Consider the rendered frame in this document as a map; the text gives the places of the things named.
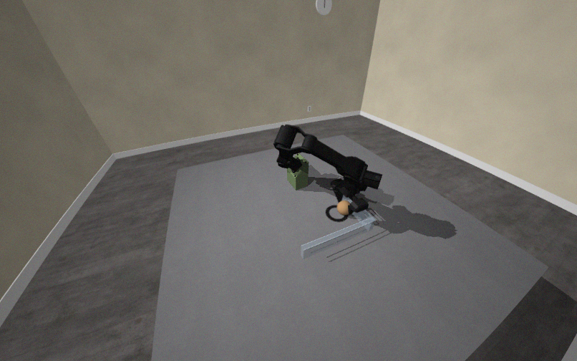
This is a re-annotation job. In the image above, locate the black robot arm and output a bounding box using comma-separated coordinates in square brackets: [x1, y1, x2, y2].
[273, 125, 382, 194]

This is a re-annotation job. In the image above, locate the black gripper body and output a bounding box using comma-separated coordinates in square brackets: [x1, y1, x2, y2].
[330, 178, 369, 213]

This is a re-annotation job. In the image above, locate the tan ball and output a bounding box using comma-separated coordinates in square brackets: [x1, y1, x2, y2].
[337, 201, 350, 216]

